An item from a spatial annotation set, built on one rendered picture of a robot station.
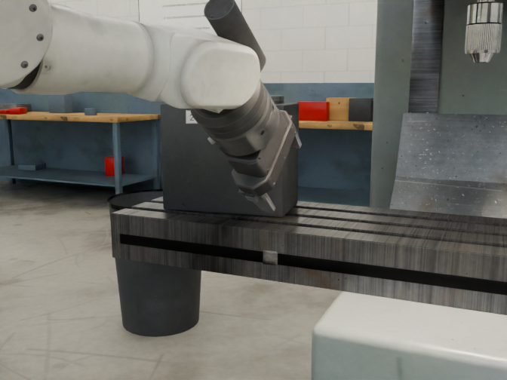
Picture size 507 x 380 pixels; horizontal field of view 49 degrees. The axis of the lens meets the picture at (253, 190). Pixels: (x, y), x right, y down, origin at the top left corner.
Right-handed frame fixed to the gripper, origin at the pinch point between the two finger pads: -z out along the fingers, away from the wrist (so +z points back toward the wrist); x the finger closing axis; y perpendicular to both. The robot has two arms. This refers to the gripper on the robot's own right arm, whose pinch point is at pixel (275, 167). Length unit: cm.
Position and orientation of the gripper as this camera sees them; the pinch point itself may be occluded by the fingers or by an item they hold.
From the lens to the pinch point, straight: 77.5
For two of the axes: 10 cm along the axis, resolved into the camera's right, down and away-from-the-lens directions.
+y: -8.5, -2.0, 4.8
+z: -3.6, -4.4, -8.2
